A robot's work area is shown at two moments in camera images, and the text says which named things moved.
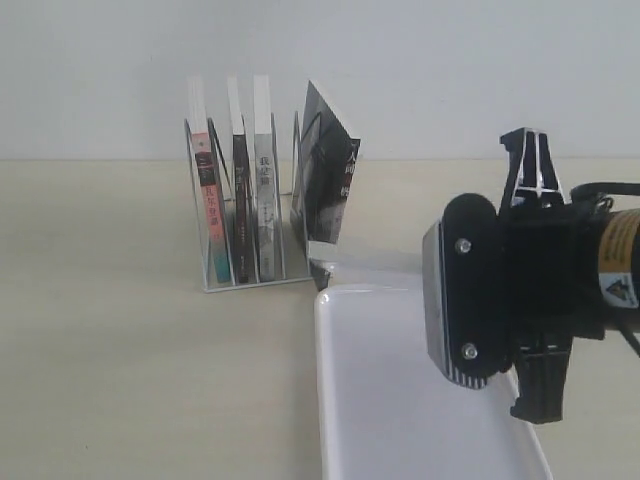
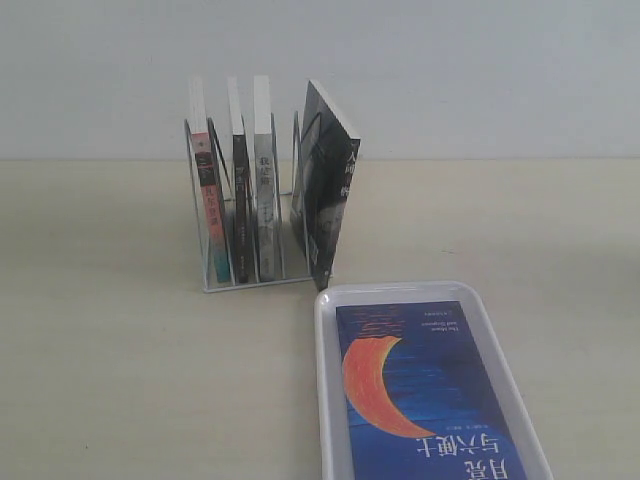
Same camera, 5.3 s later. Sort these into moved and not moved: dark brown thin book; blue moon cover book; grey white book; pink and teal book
Moved: blue moon cover book
Not moved: pink and teal book; grey white book; dark brown thin book
